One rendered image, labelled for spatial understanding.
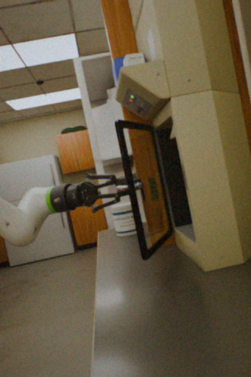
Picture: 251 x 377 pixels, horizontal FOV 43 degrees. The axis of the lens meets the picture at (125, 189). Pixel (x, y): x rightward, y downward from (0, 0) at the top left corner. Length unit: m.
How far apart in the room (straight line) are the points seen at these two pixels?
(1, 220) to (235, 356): 0.73
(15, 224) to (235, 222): 0.64
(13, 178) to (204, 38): 5.20
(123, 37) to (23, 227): 0.77
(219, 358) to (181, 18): 0.78
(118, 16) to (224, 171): 0.73
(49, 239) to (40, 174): 1.15
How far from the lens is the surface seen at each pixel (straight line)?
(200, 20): 0.97
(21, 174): 5.87
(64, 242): 5.86
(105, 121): 2.25
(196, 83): 0.90
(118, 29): 1.32
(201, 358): 0.57
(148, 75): 0.88
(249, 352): 0.58
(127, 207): 1.54
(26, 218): 1.04
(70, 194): 1.04
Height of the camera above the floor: 1.24
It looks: 3 degrees down
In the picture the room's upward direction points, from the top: 12 degrees counter-clockwise
